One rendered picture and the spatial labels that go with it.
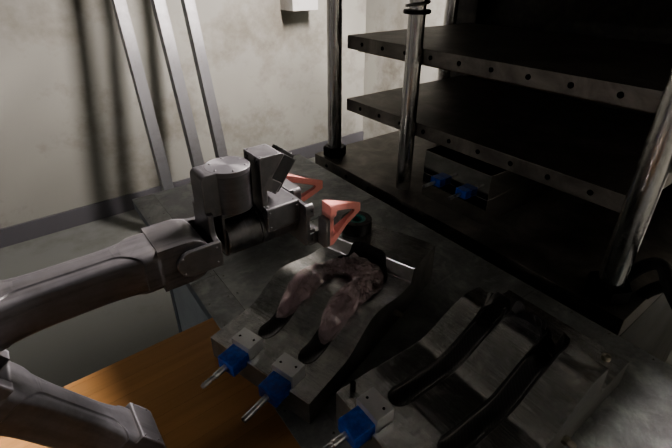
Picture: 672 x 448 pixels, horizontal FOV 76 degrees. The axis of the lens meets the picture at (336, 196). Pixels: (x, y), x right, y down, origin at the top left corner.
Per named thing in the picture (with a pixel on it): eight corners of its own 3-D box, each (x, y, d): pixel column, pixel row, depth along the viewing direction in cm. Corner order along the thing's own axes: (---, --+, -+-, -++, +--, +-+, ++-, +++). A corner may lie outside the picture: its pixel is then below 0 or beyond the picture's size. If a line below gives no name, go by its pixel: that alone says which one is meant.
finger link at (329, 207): (340, 174, 67) (289, 190, 62) (370, 191, 62) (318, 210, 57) (339, 212, 70) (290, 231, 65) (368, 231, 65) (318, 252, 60)
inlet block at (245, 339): (212, 404, 77) (208, 384, 75) (195, 390, 80) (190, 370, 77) (264, 357, 86) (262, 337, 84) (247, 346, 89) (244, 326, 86)
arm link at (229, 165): (231, 148, 59) (140, 169, 52) (262, 169, 53) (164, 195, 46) (239, 221, 64) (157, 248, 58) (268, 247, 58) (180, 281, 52)
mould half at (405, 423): (450, 572, 58) (464, 518, 52) (335, 426, 76) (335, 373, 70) (619, 383, 84) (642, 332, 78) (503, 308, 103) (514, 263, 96)
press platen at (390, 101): (625, 215, 104) (631, 197, 102) (346, 109, 182) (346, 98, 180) (724, 148, 143) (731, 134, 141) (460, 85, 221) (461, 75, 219)
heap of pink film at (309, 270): (333, 350, 84) (333, 320, 80) (267, 312, 93) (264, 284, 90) (398, 281, 103) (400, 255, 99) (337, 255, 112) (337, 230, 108)
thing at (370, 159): (616, 339, 104) (624, 320, 101) (315, 165, 196) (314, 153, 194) (728, 228, 149) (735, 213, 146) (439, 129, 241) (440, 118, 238)
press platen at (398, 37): (661, 115, 93) (669, 92, 90) (347, 48, 171) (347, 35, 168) (759, 71, 132) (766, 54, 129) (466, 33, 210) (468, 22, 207)
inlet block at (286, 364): (255, 439, 71) (252, 418, 69) (235, 422, 74) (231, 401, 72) (306, 384, 81) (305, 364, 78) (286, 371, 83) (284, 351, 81)
